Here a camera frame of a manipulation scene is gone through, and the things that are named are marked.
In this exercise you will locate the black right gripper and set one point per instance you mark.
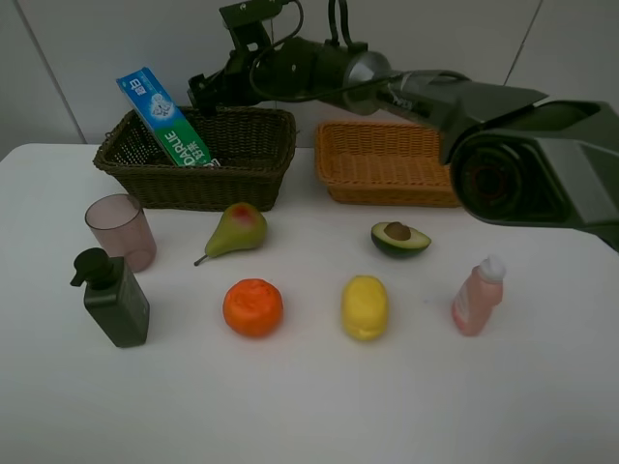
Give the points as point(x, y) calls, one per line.
point(291, 69)

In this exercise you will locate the blue green toothpaste box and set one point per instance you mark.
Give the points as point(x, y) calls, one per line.
point(164, 119)

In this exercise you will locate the halved avocado with pit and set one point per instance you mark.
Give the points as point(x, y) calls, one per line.
point(398, 240)

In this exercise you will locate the yellow lemon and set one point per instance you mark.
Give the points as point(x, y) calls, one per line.
point(364, 308)

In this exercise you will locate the pink bottle white cap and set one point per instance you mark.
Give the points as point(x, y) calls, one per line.
point(479, 295)

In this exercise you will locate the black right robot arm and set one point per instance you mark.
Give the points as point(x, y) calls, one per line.
point(516, 158)

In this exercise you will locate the dark brown wicker basket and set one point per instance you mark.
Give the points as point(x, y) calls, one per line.
point(254, 147)

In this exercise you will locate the green red pear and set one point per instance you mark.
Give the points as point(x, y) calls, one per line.
point(241, 227)

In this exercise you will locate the translucent pink plastic cup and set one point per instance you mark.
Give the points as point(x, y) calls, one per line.
point(119, 224)

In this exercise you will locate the orange wicker basket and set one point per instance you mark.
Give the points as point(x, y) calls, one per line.
point(384, 164)

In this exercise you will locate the orange tangerine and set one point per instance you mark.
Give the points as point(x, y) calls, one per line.
point(253, 307)

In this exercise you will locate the dark green pump bottle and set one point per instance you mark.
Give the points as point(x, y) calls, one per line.
point(113, 297)

